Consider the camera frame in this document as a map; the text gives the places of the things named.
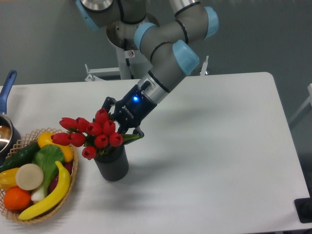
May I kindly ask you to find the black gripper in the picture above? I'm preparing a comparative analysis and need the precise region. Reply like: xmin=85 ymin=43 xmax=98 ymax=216
xmin=102 ymin=85 xmax=157 ymax=139

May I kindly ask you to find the red tulip bouquet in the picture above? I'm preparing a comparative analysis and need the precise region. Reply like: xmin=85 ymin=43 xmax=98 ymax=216
xmin=51 ymin=108 xmax=143 ymax=160

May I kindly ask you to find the dark grey ribbed vase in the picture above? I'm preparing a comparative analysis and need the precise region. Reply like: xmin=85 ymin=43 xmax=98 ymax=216
xmin=94 ymin=145 xmax=129 ymax=181

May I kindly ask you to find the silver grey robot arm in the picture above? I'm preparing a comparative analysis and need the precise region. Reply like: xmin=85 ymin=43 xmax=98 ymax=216
xmin=76 ymin=0 xmax=219 ymax=136

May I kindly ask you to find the purple red vegetable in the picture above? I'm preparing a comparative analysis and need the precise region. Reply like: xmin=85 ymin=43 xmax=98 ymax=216
xmin=49 ymin=162 xmax=73 ymax=194

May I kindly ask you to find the yellow lemon squash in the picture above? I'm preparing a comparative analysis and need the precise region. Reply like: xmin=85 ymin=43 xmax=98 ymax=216
xmin=37 ymin=132 xmax=74 ymax=163

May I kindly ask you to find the green bok choy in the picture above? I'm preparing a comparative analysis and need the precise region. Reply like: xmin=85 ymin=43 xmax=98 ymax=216
xmin=31 ymin=144 xmax=64 ymax=203

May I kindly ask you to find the yellow banana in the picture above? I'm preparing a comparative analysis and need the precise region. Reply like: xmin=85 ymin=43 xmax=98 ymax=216
xmin=18 ymin=161 xmax=71 ymax=221

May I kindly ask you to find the woven wicker basket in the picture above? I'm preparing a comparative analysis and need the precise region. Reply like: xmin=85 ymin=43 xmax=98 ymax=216
xmin=0 ymin=127 xmax=78 ymax=225

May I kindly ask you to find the dark green cucumber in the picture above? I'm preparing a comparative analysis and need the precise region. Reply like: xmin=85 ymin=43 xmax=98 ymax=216
xmin=0 ymin=142 xmax=40 ymax=172

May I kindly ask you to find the beige round disc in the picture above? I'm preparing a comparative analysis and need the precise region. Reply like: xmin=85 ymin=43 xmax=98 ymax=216
xmin=15 ymin=163 xmax=43 ymax=191

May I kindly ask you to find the yellow bell pepper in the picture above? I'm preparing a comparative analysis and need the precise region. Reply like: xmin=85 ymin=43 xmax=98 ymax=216
xmin=0 ymin=168 xmax=19 ymax=191

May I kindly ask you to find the orange fruit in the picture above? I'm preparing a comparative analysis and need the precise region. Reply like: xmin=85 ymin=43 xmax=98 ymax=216
xmin=3 ymin=187 xmax=31 ymax=211

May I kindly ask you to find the black device at edge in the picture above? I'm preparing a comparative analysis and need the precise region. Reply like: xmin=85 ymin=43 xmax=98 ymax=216
xmin=294 ymin=197 xmax=312 ymax=223

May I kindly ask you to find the blue handled saucepan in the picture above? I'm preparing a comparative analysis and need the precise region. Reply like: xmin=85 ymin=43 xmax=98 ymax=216
xmin=0 ymin=70 xmax=21 ymax=164

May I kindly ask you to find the white frame at right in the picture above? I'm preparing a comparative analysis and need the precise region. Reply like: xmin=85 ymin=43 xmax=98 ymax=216
xmin=289 ymin=83 xmax=312 ymax=129

